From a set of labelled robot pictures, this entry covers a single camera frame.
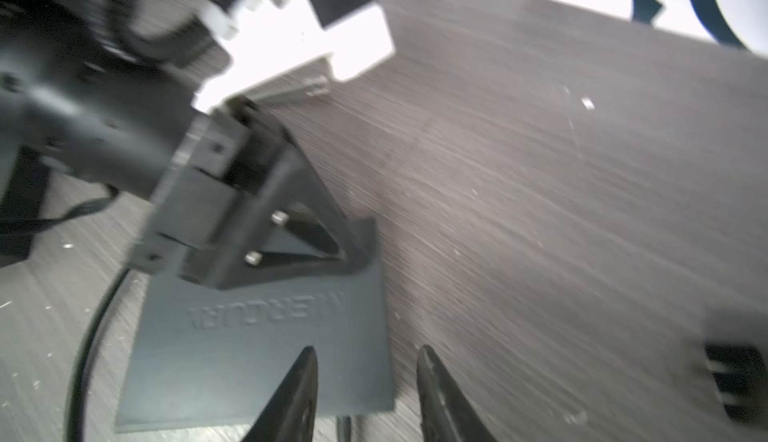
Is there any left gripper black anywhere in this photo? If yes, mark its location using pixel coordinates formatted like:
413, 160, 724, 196
127, 102, 375, 290

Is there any black cable with barrel plug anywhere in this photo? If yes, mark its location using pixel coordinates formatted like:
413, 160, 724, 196
64, 264, 136, 442

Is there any black network switch box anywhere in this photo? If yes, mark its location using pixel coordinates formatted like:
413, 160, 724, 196
113, 258, 397, 434

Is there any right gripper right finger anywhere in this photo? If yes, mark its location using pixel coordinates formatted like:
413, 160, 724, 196
416, 345, 497, 442

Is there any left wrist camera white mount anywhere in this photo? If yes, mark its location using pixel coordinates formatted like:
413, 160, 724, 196
193, 0, 396, 113

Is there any black wall power adapter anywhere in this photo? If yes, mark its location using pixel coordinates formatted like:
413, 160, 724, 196
704, 341, 767, 430

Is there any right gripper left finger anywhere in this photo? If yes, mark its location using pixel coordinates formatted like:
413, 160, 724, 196
241, 346, 319, 442

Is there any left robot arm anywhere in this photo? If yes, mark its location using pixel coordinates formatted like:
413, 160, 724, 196
1, 0, 394, 290

